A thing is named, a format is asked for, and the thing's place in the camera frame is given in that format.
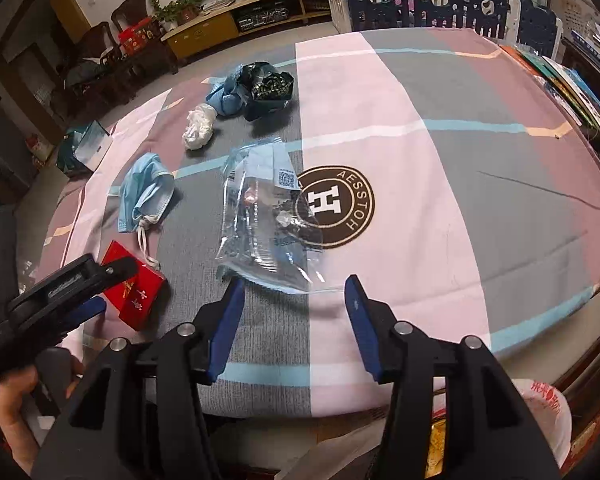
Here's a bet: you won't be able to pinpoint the blue playpen fence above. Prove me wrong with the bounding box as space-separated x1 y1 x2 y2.
345 0 564 62

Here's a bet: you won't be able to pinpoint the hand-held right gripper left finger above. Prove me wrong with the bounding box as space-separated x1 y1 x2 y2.
32 277 247 480

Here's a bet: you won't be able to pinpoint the wall chart posters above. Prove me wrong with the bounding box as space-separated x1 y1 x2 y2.
560 0 600 37

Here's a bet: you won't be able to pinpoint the potted green plant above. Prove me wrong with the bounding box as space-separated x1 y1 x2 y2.
157 0 204 32

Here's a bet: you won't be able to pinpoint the plaid tablecloth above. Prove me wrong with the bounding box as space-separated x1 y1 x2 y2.
37 27 600 418

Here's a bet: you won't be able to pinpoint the black audio amplifier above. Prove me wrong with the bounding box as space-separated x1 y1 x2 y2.
234 7 289 32

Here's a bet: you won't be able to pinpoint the red gift box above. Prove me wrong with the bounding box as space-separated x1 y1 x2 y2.
118 16 162 57

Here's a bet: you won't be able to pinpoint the red cardboard box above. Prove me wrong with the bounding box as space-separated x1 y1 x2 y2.
101 240 167 332

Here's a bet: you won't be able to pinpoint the red patterned cushion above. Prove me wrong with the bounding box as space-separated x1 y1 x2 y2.
567 390 600 476

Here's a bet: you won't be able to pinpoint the row of books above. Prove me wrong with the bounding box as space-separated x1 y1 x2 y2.
500 24 600 142

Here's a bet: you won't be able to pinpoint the clear plastic bag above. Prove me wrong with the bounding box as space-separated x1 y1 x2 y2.
216 137 348 295

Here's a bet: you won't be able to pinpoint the crumpled white tissue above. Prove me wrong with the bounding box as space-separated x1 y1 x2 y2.
181 103 217 152

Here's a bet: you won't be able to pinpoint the dark green crumpled wrapper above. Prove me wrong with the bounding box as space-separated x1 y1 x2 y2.
240 61 296 122

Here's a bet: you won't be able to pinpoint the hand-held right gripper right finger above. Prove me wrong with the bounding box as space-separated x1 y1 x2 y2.
344 274 563 480

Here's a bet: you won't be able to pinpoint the dark wooden armchair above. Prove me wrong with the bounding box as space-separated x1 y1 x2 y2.
111 0 179 77
64 22 132 107

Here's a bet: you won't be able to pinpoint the blue face mask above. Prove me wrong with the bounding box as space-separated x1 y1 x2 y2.
116 152 177 271

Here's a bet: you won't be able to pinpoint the yellow wooden television cabinet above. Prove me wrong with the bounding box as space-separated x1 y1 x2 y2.
161 0 341 61

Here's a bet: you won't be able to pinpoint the dark bag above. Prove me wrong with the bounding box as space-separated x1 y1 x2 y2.
64 59 107 92

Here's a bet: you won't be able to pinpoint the person's left hand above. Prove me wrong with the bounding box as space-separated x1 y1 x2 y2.
0 355 85 457

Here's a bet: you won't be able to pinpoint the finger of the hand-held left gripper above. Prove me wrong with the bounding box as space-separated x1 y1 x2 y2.
55 296 107 334
79 257 138 302

